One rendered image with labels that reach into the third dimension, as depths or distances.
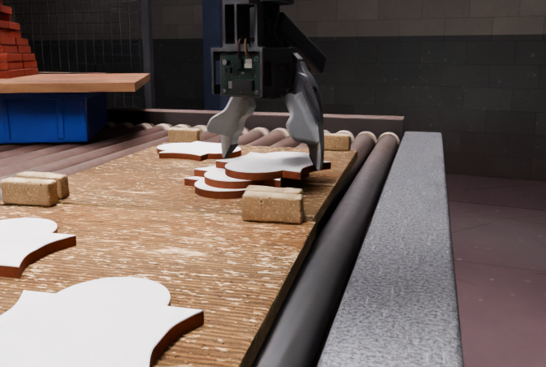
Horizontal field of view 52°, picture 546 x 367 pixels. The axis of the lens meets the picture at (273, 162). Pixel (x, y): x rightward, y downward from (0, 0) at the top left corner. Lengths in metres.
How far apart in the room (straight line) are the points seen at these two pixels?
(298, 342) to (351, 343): 0.03
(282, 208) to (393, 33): 4.88
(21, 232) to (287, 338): 0.26
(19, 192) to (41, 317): 0.30
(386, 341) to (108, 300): 0.18
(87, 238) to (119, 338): 0.21
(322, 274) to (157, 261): 0.13
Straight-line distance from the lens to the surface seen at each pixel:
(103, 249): 0.48
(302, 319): 0.39
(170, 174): 0.76
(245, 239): 0.49
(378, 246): 0.54
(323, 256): 0.50
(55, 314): 0.36
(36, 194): 0.63
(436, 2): 5.32
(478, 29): 5.27
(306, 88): 0.64
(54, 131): 1.17
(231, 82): 0.61
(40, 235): 0.51
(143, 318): 0.34
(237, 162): 0.67
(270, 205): 0.53
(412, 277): 0.48
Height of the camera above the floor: 1.09
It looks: 11 degrees down
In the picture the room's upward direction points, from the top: straight up
